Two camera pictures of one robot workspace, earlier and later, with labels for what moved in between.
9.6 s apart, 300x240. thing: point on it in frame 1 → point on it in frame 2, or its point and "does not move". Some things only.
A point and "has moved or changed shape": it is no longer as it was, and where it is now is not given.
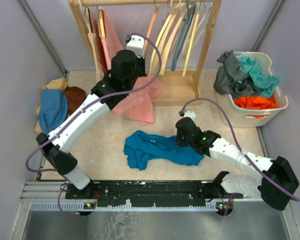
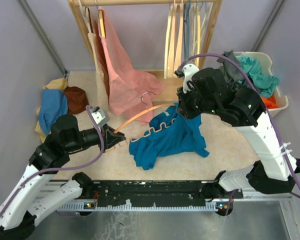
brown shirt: [75, 97] does not move
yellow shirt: [60, 84] does not move
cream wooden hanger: [155, 65] → [169, 43]
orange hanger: [151, 24] → [123, 141]
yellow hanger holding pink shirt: [102, 26] does not move
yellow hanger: [190, 44] → [198, 38]
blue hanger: [184, 37] → [186, 29]
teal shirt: [252, 67] does not move
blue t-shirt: [141, 147] has moved or changed shape
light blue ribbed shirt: [53, 109] does not move
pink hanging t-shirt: [138, 100] does not move
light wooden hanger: [181, 13] → [178, 56]
